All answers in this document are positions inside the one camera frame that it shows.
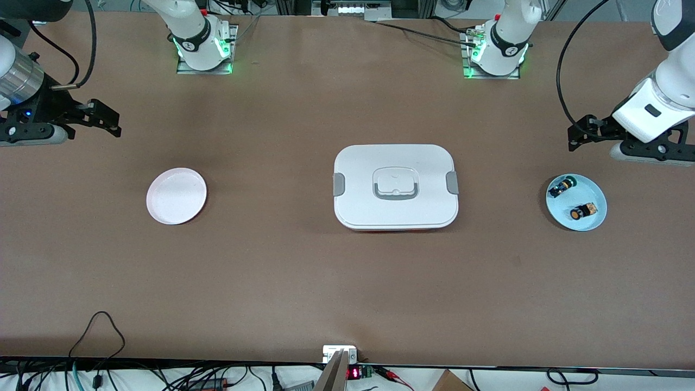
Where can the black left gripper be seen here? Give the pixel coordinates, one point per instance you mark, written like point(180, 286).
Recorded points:
point(604, 128)

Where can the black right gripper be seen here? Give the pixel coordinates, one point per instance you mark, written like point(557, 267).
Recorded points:
point(54, 105)

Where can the orange push-button switch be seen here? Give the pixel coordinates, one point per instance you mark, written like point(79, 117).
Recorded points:
point(586, 210)

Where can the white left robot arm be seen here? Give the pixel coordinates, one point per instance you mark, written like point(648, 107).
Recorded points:
point(505, 38)

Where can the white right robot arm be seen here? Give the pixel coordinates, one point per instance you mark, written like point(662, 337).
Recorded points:
point(195, 32)

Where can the light blue round plate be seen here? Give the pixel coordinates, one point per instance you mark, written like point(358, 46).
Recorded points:
point(559, 209)

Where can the pink round plate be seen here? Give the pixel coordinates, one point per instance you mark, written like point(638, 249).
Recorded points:
point(176, 196)

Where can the brown cardboard piece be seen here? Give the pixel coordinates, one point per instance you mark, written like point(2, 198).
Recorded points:
point(450, 383)

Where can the orange and black device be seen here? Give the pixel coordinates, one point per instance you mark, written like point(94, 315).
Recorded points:
point(209, 383)

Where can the red alligator clip leads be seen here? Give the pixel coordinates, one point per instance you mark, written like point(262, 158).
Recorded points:
point(393, 376)

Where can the small white clamp block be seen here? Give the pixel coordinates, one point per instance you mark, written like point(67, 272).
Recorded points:
point(332, 352)

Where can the red LED display module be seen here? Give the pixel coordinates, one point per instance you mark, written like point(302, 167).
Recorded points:
point(354, 373)

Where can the green push-button switch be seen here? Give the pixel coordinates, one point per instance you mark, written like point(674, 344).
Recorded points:
point(562, 187)

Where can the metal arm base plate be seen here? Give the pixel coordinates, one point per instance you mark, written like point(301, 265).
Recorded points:
point(182, 69)
point(488, 77)

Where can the aluminium frame with equipment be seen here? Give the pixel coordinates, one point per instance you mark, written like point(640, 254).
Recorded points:
point(353, 10)

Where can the grey slanted post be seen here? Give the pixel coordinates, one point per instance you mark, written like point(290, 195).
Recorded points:
point(332, 377)

